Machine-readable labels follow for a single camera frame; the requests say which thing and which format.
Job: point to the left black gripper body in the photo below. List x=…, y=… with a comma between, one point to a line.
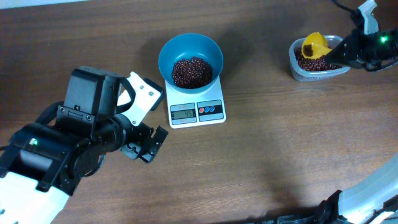
x=143, y=146

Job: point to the yellow measuring scoop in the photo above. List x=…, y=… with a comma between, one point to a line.
x=319, y=45

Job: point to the red beans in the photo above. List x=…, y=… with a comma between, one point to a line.
x=192, y=73
x=307, y=50
x=313, y=65

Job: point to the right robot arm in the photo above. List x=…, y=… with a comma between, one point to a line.
x=375, y=198

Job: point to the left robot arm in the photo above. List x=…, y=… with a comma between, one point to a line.
x=45, y=160

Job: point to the white digital kitchen scale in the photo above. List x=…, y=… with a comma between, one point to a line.
x=189, y=110

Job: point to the red beans in bowl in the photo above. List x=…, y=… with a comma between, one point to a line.
x=192, y=73

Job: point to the blue plastic bowl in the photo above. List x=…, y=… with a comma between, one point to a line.
x=186, y=46

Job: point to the red beans in container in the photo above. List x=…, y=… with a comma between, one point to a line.
x=313, y=65

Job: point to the clear plastic bean container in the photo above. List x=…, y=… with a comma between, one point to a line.
x=305, y=76

